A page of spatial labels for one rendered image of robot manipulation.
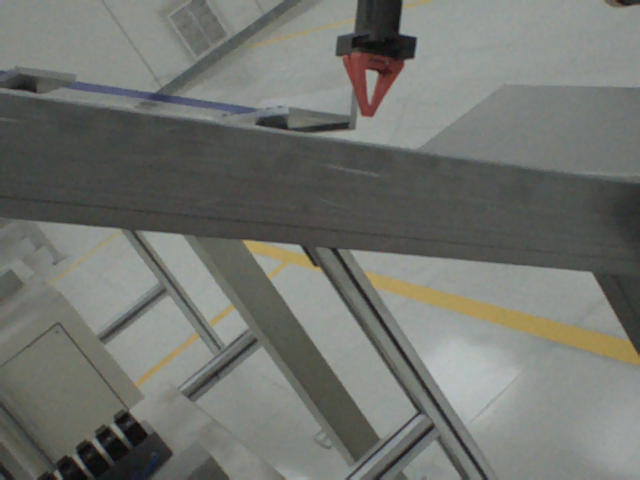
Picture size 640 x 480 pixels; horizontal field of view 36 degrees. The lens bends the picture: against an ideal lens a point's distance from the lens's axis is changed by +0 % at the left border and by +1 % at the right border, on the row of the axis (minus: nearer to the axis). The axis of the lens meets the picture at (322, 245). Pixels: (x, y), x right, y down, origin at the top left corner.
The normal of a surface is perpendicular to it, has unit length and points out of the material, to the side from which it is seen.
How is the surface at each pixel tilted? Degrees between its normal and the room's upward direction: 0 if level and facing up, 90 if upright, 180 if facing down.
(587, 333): 0
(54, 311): 90
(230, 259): 90
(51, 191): 90
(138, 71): 90
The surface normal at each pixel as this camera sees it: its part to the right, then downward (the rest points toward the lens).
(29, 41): 0.42, 0.10
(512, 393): -0.52, -0.79
